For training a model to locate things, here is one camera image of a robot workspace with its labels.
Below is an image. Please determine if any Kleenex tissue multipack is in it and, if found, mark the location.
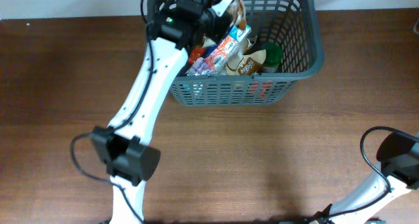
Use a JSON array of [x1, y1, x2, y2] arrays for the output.
[[186, 25, 251, 77]]

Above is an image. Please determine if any brown snack pouch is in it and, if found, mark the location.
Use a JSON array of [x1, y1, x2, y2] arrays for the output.
[[200, 0, 247, 48]]

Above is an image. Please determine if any green lidded jar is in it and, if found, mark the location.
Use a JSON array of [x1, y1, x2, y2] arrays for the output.
[[261, 43, 283, 73]]

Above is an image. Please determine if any grey plastic shopping basket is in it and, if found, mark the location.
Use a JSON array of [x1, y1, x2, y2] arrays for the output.
[[144, 0, 325, 107]]

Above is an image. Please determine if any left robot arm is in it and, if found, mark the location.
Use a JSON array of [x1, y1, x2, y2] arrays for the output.
[[86, 0, 235, 223]]

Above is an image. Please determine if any white rice pouch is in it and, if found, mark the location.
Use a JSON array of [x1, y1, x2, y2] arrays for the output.
[[225, 37, 266, 76]]

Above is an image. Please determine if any orange spaghetti pasta packet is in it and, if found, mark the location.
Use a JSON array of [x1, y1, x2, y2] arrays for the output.
[[188, 45, 227, 75]]

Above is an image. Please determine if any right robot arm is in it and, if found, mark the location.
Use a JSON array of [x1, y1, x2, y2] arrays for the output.
[[308, 132, 418, 224]]

